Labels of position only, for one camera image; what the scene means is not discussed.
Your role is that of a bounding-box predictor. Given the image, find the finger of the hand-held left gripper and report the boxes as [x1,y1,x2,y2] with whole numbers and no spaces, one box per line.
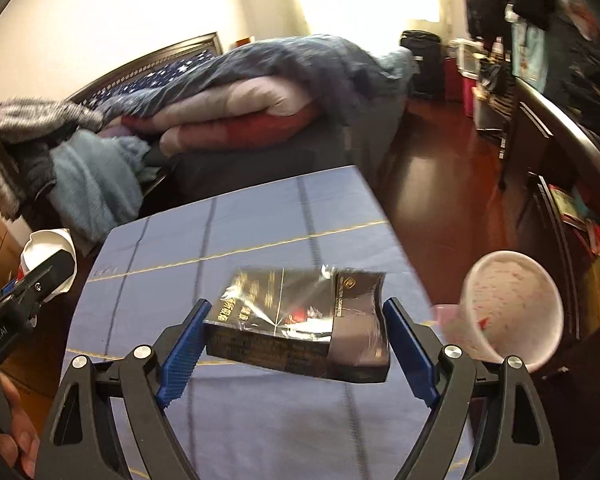
[2,248,79,312]

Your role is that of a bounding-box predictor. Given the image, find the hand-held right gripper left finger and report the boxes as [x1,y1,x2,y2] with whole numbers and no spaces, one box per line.
[36,298,214,480]

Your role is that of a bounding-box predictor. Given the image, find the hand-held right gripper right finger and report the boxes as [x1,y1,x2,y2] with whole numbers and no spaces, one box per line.
[381,296,557,480]

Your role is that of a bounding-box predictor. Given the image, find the white paper cup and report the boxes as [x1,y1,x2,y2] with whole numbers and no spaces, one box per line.
[20,228,77,297]

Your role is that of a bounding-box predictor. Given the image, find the pink trash bin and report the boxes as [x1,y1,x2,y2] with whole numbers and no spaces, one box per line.
[432,251,565,374]

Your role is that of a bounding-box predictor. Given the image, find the dark cigarette box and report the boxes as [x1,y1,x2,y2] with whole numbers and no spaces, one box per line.
[202,264,392,385]

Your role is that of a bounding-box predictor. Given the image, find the person's left hand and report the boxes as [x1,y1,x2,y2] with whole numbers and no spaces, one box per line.
[0,379,42,479]

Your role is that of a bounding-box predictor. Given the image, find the light blue fleece blanket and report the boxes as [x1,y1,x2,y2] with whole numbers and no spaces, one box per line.
[49,130,154,257]

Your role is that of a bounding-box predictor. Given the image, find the dark padded jacket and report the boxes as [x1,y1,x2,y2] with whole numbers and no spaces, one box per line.
[16,141,59,207]

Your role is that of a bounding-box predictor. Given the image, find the blue tablecloth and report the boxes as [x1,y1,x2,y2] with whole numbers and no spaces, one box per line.
[60,165,481,480]

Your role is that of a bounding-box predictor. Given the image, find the row of books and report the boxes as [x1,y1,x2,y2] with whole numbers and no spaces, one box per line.
[547,184,600,313]

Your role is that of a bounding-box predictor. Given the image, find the wooden bed headboard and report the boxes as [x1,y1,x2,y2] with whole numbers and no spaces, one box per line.
[62,32,226,111]

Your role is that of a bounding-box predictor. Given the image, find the dark wooden dresser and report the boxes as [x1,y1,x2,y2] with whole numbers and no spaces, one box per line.
[499,79,600,353]

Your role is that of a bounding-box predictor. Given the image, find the red and pink quilt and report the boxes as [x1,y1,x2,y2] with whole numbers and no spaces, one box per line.
[100,77,327,159]

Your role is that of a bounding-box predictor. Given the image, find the pink storage box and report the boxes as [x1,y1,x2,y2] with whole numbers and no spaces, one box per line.
[442,57,482,117]

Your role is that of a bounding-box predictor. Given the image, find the striped bag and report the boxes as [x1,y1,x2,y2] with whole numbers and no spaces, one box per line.
[477,60,514,112]

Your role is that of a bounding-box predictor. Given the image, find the black suitcase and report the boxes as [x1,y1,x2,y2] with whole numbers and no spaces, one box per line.
[400,30,444,102]

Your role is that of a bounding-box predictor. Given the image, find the teal bag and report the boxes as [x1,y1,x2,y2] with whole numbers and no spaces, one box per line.
[510,20,552,94]

